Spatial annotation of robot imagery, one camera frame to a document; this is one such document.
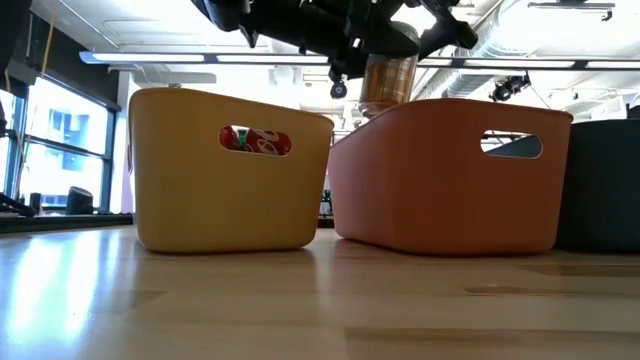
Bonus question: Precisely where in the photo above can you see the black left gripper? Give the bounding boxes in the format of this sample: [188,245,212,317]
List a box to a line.
[327,0,479,84]

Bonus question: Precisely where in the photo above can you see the white and orange soda can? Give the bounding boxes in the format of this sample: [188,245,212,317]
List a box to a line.
[358,53,419,120]

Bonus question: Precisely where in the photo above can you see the orange plastic bin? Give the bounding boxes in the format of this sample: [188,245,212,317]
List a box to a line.
[327,98,575,256]

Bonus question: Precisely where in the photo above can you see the red Coca-Cola can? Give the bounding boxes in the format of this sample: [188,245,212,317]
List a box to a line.
[244,128,293,157]

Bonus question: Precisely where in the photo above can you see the dark blue plastic bin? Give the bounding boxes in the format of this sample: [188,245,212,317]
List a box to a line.
[554,118,640,253]

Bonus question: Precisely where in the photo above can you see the yellow plastic bin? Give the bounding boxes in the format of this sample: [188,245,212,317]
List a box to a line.
[128,87,335,254]

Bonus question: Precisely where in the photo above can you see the black track spotlight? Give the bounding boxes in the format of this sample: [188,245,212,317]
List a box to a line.
[489,73,532,103]

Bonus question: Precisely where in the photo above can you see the black ceiling track fixture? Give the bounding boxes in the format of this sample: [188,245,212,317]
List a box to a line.
[527,1,616,22]

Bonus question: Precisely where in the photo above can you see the long LED light bar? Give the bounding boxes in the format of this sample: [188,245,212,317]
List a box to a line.
[78,51,640,71]

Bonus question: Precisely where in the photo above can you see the black rounded object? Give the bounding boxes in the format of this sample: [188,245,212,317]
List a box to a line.
[65,186,95,216]

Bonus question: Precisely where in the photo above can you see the silver ventilation duct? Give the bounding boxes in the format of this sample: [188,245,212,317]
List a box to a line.
[422,0,561,97]

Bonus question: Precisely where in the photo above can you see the large window with frame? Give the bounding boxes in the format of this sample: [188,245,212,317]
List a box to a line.
[0,74,121,211]

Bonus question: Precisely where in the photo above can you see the black slanted bracket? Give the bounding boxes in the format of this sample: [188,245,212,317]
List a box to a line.
[0,192,39,219]

